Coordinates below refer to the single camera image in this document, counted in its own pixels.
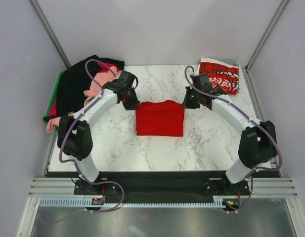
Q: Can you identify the left aluminium frame post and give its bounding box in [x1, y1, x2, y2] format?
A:
[28, 0, 71, 68]

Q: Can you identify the aluminium frame post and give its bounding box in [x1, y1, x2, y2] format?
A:
[28, 0, 71, 68]
[245, 0, 290, 73]

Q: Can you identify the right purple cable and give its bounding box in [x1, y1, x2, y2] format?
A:
[184, 65, 283, 215]

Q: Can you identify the black t-shirt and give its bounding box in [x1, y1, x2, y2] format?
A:
[44, 55, 125, 122]

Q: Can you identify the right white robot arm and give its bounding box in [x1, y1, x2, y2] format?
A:
[182, 73, 279, 195]

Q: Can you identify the folded red Coca-Cola t-shirt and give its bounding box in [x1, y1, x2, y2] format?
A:
[197, 58, 239, 95]

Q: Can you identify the right aluminium frame post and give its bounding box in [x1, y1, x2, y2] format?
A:
[245, 0, 290, 73]

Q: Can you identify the green plastic tray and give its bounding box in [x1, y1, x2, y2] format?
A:
[43, 70, 69, 123]

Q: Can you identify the aluminium extrusion rail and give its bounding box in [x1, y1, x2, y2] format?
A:
[28, 176, 78, 198]

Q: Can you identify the purple cable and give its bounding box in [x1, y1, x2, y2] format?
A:
[38, 59, 125, 225]
[184, 65, 283, 215]

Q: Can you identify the salmon pink t-shirt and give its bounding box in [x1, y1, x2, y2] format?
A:
[46, 64, 120, 133]

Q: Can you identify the magenta t-shirt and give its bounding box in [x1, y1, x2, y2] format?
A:
[44, 55, 125, 122]

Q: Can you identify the white slotted cable duct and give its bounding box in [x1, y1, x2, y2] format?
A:
[39, 197, 238, 208]

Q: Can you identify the plain red t-shirt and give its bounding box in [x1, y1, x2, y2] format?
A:
[135, 100, 185, 137]

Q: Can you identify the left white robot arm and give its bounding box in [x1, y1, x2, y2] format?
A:
[57, 71, 140, 194]

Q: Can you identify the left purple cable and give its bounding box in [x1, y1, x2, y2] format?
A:
[38, 59, 125, 225]

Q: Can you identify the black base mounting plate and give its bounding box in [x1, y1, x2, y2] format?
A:
[45, 170, 276, 204]

